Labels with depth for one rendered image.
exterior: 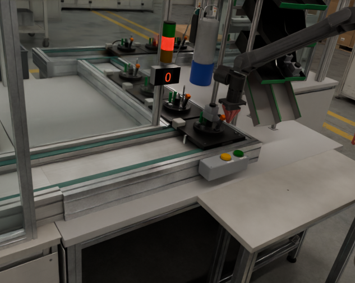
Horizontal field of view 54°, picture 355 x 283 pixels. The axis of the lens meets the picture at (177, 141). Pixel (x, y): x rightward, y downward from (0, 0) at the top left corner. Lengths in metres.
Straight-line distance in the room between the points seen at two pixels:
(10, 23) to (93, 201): 0.61
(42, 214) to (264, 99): 1.13
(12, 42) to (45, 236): 0.58
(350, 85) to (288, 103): 4.01
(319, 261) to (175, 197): 1.48
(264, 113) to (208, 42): 0.86
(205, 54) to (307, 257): 1.50
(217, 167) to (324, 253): 1.48
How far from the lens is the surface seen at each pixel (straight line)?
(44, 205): 1.16
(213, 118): 1.54
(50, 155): 1.37
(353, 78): 5.83
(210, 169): 1.33
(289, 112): 1.86
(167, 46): 1.42
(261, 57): 1.37
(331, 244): 2.77
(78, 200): 1.17
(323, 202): 1.51
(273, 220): 1.32
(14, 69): 0.89
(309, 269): 2.51
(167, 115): 1.67
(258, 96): 1.75
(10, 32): 0.87
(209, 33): 2.41
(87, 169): 1.33
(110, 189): 1.21
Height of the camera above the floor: 1.65
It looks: 28 degrees down
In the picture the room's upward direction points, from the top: 8 degrees clockwise
